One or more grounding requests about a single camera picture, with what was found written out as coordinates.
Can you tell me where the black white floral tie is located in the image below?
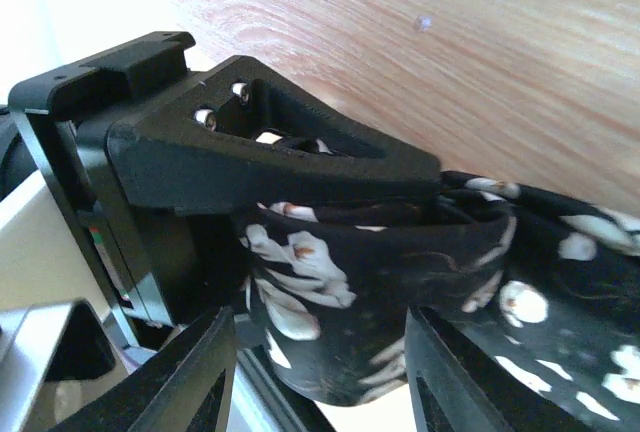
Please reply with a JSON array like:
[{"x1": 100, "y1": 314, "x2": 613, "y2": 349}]
[{"x1": 236, "y1": 171, "x2": 639, "y2": 431}]

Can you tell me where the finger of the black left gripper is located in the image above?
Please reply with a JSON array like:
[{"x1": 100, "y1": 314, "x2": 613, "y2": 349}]
[{"x1": 107, "y1": 56, "x2": 440, "y2": 215}]

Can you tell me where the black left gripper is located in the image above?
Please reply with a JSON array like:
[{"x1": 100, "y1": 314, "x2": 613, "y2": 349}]
[{"x1": 8, "y1": 31, "x2": 250, "y2": 327}]

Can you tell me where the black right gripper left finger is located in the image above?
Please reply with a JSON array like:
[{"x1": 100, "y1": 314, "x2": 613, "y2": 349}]
[{"x1": 53, "y1": 307, "x2": 236, "y2": 432}]

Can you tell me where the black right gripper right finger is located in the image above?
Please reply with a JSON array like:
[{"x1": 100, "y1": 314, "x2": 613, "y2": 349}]
[{"x1": 403, "y1": 305, "x2": 516, "y2": 432}]

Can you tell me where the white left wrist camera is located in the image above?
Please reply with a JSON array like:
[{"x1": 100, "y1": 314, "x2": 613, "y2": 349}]
[{"x1": 1, "y1": 172, "x2": 133, "y2": 431}]

